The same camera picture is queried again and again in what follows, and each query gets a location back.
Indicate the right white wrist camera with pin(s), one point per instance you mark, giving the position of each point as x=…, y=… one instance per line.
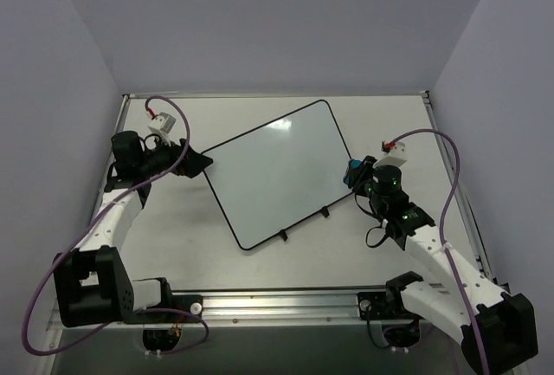
x=393, y=153

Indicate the right whiteboard foot clip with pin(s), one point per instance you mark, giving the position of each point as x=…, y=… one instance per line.
x=325, y=212

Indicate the white whiteboard black frame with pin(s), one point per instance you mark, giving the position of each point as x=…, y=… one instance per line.
x=277, y=175

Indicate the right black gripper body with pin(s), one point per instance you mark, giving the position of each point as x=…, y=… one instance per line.
x=361, y=175

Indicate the aluminium rail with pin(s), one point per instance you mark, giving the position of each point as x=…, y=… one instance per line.
x=285, y=308
x=120, y=122
x=464, y=207

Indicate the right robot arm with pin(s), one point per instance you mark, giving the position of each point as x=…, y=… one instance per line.
x=496, y=330

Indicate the aluminium right side rail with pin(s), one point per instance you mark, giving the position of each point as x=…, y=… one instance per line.
x=464, y=207

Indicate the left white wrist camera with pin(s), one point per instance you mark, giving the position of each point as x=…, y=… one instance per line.
x=162, y=124

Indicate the aluminium left side rail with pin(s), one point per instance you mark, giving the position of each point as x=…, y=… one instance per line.
x=120, y=122

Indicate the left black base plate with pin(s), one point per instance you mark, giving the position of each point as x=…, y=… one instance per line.
x=189, y=303

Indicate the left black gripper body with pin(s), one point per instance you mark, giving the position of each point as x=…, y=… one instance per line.
x=180, y=161

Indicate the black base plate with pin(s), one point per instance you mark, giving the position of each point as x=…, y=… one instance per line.
x=373, y=305
x=189, y=303

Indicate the aluminium front rail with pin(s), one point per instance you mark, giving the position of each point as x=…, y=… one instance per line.
x=285, y=308

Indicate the blue bone-shaped eraser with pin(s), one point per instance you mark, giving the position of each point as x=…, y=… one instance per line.
x=352, y=172

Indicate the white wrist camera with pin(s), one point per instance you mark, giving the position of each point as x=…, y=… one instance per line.
x=393, y=153
x=162, y=124

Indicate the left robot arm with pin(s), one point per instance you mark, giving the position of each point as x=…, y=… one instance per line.
x=91, y=283

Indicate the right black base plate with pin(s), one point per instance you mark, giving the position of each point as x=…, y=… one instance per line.
x=373, y=305

